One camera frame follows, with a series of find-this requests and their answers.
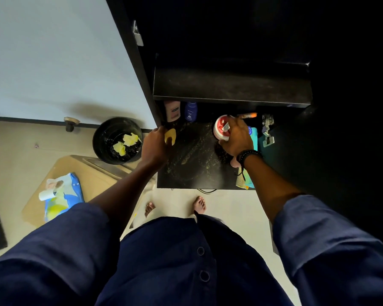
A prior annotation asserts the blue wipes packet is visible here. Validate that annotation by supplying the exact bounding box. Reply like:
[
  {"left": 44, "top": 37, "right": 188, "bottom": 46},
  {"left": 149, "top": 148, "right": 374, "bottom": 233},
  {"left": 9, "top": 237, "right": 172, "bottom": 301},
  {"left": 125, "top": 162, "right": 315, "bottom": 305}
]
[{"left": 43, "top": 172, "right": 85, "bottom": 223}]

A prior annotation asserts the beige plastic stool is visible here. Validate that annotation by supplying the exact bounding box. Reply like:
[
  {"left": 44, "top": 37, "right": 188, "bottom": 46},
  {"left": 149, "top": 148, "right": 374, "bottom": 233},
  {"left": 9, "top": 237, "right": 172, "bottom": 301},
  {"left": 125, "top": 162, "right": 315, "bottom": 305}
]
[{"left": 21, "top": 155, "right": 157, "bottom": 228}]

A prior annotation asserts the pink lotion bottle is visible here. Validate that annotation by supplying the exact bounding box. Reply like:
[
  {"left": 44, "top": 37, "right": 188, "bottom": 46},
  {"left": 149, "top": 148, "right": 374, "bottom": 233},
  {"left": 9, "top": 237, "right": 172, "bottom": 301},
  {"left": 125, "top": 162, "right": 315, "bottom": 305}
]
[{"left": 163, "top": 100, "right": 182, "bottom": 123}]

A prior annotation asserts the white cabinet door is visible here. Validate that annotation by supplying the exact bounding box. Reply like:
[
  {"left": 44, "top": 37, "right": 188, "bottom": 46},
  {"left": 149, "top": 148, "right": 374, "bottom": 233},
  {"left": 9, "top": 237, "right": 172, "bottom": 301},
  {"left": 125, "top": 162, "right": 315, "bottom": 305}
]
[{"left": 0, "top": 0, "right": 157, "bottom": 130}]

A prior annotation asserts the person's left hand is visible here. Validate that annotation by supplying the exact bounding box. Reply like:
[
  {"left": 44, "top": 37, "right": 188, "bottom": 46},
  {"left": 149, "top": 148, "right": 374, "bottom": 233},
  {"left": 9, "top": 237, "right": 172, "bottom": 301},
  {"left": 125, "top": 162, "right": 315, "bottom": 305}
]
[{"left": 141, "top": 125, "right": 176, "bottom": 168}]

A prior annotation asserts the black shelf board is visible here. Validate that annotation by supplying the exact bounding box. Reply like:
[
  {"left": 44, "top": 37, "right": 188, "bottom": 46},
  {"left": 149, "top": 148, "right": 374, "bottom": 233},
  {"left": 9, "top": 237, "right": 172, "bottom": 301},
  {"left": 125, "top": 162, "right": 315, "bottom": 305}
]
[{"left": 152, "top": 54, "right": 313, "bottom": 109}]

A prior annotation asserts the navy blue shirt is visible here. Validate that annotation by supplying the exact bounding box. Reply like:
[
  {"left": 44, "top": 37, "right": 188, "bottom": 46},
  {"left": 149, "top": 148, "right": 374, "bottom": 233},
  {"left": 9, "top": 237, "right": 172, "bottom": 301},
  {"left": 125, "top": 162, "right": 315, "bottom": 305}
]
[{"left": 0, "top": 194, "right": 383, "bottom": 306}]

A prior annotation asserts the person's left forearm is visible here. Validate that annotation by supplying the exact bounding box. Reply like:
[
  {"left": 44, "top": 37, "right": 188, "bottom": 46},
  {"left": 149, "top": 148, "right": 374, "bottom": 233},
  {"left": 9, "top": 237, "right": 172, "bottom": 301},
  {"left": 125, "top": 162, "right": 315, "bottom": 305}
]
[{"left": 89, "top": 161, "right": 168, "bottom": 233}]

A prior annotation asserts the red cream jar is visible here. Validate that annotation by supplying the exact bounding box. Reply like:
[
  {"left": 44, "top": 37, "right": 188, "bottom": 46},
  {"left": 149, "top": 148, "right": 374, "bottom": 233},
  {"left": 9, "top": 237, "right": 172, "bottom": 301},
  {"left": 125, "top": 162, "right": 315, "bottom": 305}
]
[{"left": 213, "top": 114, "right": 232, "bottom": 142}]

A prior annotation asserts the black waste bin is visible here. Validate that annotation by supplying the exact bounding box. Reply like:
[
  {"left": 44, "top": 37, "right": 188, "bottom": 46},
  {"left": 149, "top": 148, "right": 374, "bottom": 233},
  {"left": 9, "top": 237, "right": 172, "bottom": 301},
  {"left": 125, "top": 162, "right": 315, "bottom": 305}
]
[{"left": 92, "top": 116, "right": 144, "bottom": 165}]

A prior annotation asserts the person's right hand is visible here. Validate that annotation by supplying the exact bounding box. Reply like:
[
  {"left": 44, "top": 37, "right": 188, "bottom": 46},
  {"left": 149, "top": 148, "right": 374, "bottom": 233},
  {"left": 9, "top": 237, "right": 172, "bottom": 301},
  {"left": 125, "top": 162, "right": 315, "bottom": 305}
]
[{"left": 218, "top": 116, "right": 254, "bottom": 160}]

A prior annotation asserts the silver cabinet hinge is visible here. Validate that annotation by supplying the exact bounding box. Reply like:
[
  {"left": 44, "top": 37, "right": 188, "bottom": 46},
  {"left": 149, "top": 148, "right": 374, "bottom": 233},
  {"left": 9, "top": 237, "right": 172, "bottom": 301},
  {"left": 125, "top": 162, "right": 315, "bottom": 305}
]
[{"left": 261, "top": 113, "right": 275, "bottom": 148}]

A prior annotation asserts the person's right foot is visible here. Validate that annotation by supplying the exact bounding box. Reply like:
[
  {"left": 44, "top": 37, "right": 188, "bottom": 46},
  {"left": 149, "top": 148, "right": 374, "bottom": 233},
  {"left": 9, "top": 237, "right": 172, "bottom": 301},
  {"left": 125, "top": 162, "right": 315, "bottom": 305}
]
[{"left": 192, "top": 195, "right": 207, "bottom": 215}]

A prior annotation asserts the black bead bracelet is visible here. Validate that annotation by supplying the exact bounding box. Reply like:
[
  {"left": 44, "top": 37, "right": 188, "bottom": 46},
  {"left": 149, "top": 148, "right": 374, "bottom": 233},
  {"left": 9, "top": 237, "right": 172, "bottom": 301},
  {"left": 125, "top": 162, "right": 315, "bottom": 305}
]
[{"left": 236, "top": 149, "right": 263, "bottom": 166}]

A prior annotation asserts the person's right forearm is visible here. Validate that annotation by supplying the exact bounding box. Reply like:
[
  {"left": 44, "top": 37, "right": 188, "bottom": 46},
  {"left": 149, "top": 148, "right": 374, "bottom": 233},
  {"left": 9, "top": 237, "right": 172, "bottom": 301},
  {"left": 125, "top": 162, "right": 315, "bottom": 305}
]
[{"left": 244, "top": 156, "right": 307, "bottom": 224}]

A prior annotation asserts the teal comb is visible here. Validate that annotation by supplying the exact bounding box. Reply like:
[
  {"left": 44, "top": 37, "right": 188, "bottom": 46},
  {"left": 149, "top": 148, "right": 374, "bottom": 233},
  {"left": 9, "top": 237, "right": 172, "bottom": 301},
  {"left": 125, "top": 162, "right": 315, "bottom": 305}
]
[{"left": 242, "top": 126, "right": 259, "bottom": 189}]

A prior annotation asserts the silver door hinge bracket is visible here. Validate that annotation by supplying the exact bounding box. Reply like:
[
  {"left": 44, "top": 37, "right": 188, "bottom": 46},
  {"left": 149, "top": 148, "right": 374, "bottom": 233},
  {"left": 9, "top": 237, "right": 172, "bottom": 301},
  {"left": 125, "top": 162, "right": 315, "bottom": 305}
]
[{"left": 132, "top": 20, "right": 145, "bottom": 47}]

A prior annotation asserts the black cabinet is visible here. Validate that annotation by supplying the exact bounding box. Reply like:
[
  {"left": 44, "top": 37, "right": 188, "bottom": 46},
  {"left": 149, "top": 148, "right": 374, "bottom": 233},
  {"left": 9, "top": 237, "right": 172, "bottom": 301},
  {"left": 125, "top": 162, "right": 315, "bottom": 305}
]
[{"left": 105, "top": 0, "right": 383, "bottom": 255}]

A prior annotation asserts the blue lotion bottle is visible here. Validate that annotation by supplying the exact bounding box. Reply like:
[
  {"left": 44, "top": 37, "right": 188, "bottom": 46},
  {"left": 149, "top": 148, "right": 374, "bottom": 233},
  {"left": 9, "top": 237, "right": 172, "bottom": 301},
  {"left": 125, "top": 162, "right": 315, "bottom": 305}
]
[{"left": 184, "top": 102, "right": 198, "bottom": 122}]

